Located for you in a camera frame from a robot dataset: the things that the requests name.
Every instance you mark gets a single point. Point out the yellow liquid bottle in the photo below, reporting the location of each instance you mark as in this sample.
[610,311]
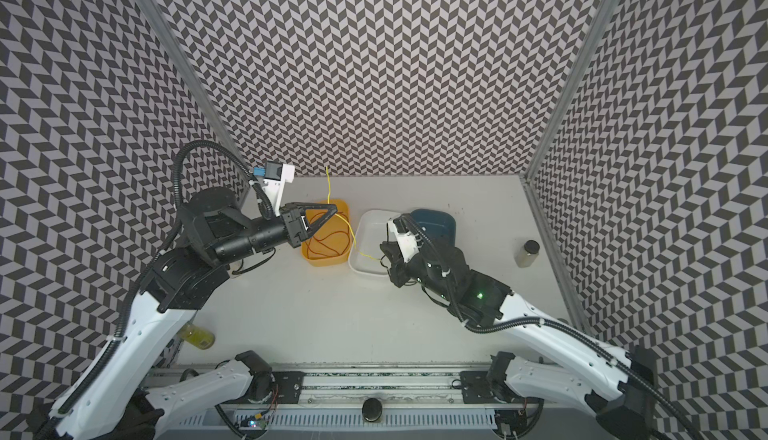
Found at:
[199,337]

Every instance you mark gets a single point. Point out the yellow plastic bin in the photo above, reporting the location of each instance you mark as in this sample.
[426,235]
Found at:
[331,245]

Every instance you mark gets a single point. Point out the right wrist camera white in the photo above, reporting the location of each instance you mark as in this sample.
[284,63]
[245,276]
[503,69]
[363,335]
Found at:
[406,240]

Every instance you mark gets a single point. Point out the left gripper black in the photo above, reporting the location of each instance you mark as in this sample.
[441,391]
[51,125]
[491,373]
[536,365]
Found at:
[295,226]

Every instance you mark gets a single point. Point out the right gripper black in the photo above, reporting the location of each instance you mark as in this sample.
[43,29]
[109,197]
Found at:
[396,260]

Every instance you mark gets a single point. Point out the white plastic bin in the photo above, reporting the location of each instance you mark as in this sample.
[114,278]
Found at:
[371,231]

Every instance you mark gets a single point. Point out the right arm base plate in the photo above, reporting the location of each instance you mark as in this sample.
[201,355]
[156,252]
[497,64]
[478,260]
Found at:
[476,389]

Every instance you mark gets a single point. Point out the small green circuit board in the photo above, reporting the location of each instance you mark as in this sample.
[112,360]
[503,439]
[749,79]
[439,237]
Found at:
[258,421]

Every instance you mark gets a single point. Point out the right small jar black lid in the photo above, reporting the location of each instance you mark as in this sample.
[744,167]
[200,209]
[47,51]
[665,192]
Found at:
[527,253]

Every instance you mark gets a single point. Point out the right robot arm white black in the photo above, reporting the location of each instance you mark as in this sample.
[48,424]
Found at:
[614,386]

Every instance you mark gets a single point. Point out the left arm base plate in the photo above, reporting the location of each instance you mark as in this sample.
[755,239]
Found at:
[281,387]

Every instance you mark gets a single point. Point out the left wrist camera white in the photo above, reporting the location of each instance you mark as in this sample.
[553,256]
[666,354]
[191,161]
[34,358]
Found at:
[269,182]

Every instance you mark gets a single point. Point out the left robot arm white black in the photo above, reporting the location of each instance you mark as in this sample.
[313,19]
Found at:
[210,234]

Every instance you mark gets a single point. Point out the teal plastic bin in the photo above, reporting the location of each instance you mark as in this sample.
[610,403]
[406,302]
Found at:
[437,224]

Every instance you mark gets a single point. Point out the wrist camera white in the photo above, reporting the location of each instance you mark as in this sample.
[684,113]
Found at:
[406,240]
[269,182]

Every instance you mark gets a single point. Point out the aluminium front rail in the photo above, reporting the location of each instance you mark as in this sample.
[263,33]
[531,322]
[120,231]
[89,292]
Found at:
[420,386]

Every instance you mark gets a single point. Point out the black round knob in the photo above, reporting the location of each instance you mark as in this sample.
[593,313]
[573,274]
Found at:
[372,410]

